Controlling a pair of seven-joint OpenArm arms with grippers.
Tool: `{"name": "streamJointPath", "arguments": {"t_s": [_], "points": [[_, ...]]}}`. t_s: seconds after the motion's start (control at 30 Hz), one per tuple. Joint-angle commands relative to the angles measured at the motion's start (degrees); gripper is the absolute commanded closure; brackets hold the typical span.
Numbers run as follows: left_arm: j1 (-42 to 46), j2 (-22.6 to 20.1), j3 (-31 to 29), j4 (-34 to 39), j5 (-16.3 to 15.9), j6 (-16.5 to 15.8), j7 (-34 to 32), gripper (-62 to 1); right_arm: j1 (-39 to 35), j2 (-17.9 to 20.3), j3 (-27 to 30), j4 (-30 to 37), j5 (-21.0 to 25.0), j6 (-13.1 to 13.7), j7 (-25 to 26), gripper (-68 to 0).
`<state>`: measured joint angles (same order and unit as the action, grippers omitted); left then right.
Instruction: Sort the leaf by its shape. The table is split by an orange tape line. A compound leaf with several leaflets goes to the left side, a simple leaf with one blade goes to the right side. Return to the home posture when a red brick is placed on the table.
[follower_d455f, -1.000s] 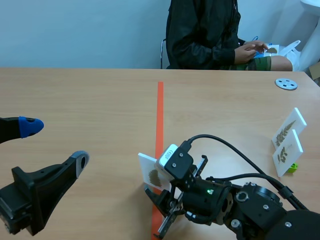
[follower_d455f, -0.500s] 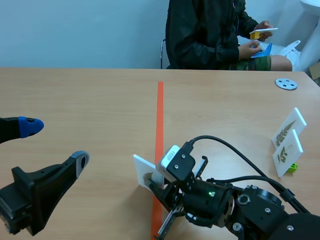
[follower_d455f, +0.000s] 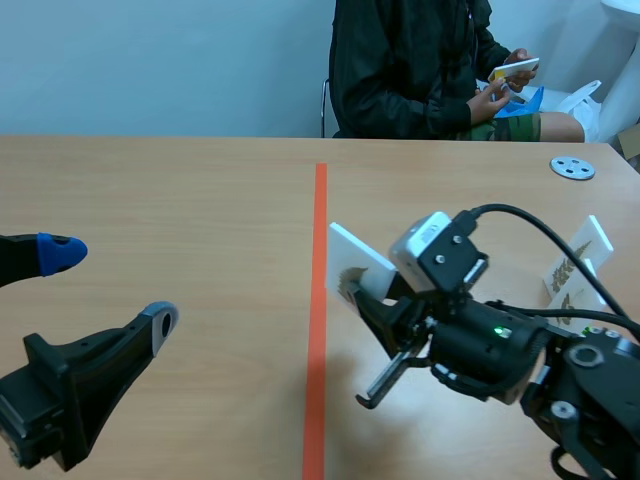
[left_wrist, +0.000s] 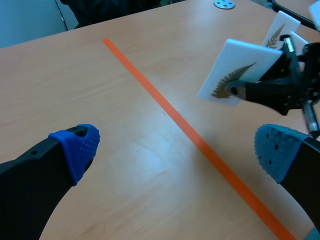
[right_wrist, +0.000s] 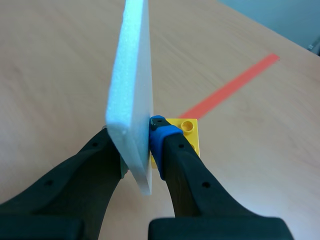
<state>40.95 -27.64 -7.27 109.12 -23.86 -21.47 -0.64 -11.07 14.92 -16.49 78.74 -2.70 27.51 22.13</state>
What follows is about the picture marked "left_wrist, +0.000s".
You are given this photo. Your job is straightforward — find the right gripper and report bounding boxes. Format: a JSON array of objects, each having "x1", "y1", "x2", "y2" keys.
[{"x1": 226, "y1": 34, "x2": 320, "y2": 137}]

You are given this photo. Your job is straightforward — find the brown fern leaf card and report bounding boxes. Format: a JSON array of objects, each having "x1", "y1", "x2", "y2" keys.
[{"x1": 197, "y1": 38, "x2": 286, "y2": 108}]

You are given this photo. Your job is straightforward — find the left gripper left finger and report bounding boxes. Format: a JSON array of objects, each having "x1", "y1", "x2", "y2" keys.
[{"x1": 0, "y1": 124, "x2": 102, "y2": 240}]

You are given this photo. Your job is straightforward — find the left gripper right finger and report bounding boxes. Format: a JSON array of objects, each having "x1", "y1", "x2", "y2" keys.
[{"x1": 254, "y1": 124, "x2": 320, "y2": 232}]

